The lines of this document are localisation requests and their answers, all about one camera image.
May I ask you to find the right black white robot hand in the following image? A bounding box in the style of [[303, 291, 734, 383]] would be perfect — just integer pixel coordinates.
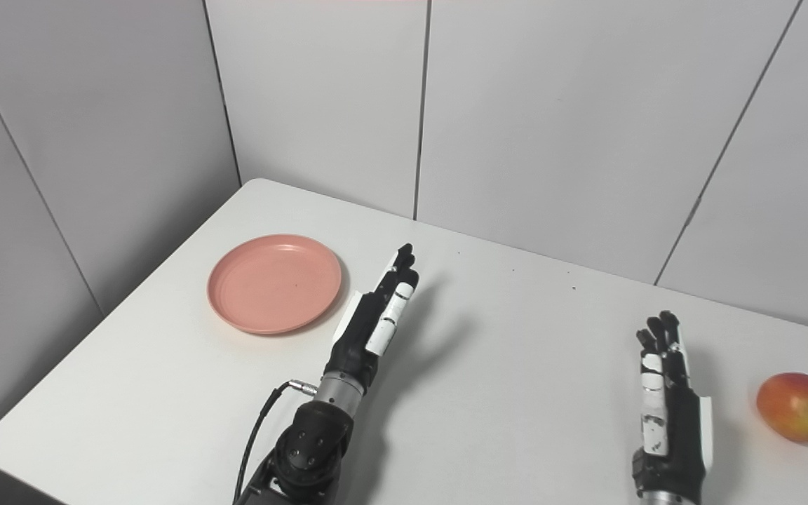
[[631, 311, 715, 503]]

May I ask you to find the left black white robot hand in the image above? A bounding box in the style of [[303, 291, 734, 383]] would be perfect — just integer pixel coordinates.
[[323, 243, 421, 392]]

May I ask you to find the pink round plate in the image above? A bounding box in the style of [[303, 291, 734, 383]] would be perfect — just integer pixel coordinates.
[[207, 234, 343, 335]]

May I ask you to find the red yellow pomegranate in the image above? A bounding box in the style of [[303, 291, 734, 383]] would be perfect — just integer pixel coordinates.
[[756, 372, 808, 443]]

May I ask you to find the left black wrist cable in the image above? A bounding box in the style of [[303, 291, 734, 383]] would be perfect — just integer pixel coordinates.
[[233, 379, 319, 503]]

